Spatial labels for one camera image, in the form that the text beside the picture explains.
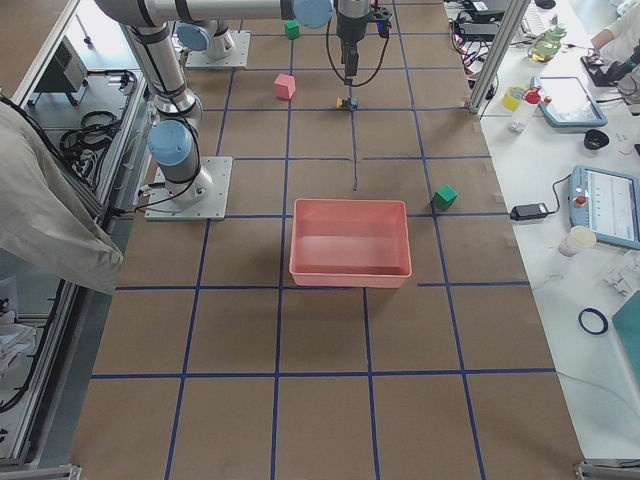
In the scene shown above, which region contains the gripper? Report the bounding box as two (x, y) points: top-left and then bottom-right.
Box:
(336, 9), (392, 85)

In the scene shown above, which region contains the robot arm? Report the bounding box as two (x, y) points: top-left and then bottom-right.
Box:
(97, 1), (391, 221)
(176, 20), (235, 60)

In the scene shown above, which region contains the pink cube near base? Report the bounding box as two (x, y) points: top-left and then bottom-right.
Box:
(273, 74), (297, 100)

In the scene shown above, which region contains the green cube near base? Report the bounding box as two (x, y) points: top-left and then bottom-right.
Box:
(284, 20), (300, 40)

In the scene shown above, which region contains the green cube far corner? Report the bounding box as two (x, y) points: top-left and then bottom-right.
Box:
(431, 184), (458, 211)

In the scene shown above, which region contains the pink plastic bin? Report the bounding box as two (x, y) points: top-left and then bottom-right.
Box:
(289, 199), (412, 288)

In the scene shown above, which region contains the yellow tape roll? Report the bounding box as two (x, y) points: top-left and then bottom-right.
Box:
(501, 86), (526, 112)

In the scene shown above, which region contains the green glass jar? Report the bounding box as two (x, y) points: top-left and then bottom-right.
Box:
(528, 25), (566, 63)

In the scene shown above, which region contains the black power adapter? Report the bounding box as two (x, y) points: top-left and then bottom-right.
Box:
(509, 203), (550, 221)

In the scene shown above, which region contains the teach pendant far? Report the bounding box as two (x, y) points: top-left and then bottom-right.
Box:
(530, 76), (608, 129)

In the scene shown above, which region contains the teach pendant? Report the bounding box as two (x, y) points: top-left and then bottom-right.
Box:
(530, 76), (608, 129)
(568, 165), (639, 250)

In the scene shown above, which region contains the paper cup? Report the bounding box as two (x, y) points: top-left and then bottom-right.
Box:
(558, 225), (597, 257)

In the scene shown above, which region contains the teach pendant near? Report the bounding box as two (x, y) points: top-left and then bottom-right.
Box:
(568, 165), (639, 250)

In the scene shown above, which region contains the person in beige clothes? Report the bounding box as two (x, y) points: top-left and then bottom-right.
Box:
(1, 104), (123, 295)

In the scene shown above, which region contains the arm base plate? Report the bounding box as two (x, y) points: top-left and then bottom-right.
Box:
(144, 156), (233, 221)
(185, 30), (251, 70)

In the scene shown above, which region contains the aluminium frame post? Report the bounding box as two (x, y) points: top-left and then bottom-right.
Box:
(466, 0), (529, 114)

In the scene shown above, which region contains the blue tape ring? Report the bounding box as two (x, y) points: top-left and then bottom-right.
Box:
(578, 308), (610, 337)

